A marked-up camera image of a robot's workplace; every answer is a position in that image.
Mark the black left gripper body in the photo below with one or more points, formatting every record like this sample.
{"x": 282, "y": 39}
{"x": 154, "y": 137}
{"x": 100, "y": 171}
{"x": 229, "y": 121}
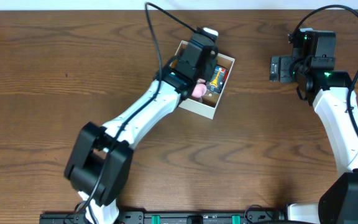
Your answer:
{"x": 211, "y": 65}

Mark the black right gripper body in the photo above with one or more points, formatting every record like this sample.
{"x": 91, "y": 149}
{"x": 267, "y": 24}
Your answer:
{"x": 291, "y": 71}

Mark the red grey toy car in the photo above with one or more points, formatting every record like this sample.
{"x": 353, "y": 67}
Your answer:
{"x": 218, "y": 79}

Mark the white pink chicken toy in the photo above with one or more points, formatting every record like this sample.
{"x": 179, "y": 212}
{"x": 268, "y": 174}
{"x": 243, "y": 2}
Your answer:
{"x": 199, "y": 90}

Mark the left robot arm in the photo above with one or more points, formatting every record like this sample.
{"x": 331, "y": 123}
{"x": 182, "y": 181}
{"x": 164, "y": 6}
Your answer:
{"x": 99, "y": 164}

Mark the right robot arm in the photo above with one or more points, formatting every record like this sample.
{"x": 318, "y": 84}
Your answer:
{"x": 326, "y": 91}

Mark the white cardboard box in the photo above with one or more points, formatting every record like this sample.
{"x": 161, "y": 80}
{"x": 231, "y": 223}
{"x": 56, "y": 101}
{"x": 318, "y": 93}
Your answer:
{"x": 208, "y": 104}

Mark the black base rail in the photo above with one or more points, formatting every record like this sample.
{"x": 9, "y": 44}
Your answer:
{"x": 253, "y": 215}

